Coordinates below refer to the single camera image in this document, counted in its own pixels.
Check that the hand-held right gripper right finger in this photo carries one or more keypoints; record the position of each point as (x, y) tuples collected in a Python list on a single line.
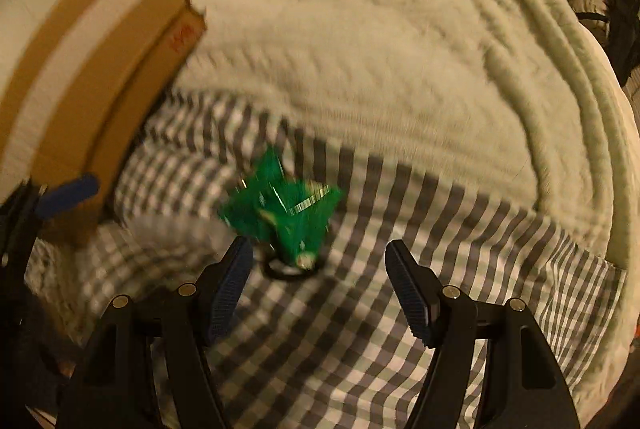
[(410, 294)]

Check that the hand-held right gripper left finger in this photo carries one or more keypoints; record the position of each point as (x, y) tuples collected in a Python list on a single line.
[(227, 289)]

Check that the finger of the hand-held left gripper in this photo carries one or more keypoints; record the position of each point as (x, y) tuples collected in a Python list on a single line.
[(70, 195)]

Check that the green snack packet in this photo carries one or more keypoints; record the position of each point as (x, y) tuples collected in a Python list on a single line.
[(280, 219)]

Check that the brown cardboard box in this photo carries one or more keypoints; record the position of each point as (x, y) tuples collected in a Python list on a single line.
[(65, 84)]

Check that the grey checkered bedsheet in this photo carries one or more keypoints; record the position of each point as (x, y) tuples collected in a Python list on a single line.
[(325, 334)]

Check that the cream knitted blanket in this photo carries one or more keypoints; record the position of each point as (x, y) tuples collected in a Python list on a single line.
[(400, 84)]

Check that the black clothes pile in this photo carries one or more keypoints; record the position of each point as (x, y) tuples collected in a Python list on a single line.
[(625, 34)]

